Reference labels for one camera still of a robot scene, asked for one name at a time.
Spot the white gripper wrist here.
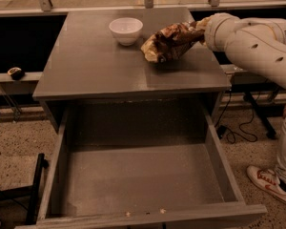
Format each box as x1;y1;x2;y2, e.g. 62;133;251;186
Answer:
204;13;239;52

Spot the brown chip bag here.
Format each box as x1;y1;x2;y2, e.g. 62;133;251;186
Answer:
141;17;211;63

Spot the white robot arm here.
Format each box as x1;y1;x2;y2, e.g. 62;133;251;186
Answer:
205;13;286;90

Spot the grey cabinet counter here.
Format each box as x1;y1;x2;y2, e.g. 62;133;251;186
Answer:
33;8;231;127

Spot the open grey top drawer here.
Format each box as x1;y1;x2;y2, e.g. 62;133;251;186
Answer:
14;102;268;229

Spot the white ceramic bowl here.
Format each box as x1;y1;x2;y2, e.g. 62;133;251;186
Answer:
109;17;143;46

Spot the black table leg stand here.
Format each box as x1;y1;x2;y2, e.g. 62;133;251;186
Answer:
244;92;276;139

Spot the white red sneaker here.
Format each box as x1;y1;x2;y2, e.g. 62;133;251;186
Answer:
246;166;286;203

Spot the yellow black tape measure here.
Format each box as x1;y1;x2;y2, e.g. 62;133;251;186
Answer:
8;67;25;80

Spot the black floor cable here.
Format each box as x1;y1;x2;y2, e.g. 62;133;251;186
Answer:
214;89;259;145

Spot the black metal chair frame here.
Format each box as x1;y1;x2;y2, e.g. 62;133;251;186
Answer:
0;110;50;225

